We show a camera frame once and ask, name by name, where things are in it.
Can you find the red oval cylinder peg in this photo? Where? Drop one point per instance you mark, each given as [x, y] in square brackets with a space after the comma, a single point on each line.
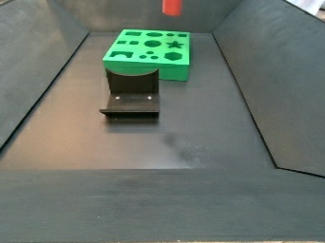
[171, 7]

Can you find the green shape sorting board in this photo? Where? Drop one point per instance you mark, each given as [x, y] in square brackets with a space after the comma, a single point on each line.
[143, 50]

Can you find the black curved peg holder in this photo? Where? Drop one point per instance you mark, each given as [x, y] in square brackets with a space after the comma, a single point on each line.
[134, 93]

